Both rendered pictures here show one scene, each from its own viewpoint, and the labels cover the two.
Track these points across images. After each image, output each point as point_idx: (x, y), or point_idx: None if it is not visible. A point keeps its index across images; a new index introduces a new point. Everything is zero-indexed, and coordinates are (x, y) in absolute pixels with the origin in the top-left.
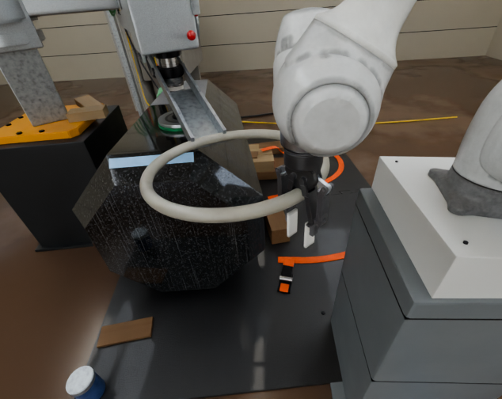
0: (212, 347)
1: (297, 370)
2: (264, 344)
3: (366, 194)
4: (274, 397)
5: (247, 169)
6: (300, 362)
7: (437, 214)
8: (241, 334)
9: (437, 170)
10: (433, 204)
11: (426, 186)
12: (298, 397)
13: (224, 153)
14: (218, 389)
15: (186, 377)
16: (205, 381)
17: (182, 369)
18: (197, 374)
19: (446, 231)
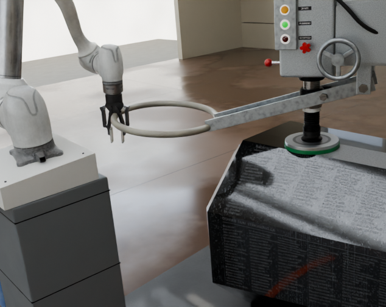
0: (204, 274)
1: (136, 297)
2: (170, 294)
3: (100, 175)
4: (142, 284)
5: (241, 203)
6: (136, 301)
7: (58, 139)
8: (192, 289)
9: (58, 150)
10: (59, 142)
11: (63, 147)
12: (127, 292)
13: (253, 173)
14: (177, 266)
15: (202, 259)
16: (189, 264)
17: (209, 259)
18: (197, 262)
19: (55, 136)
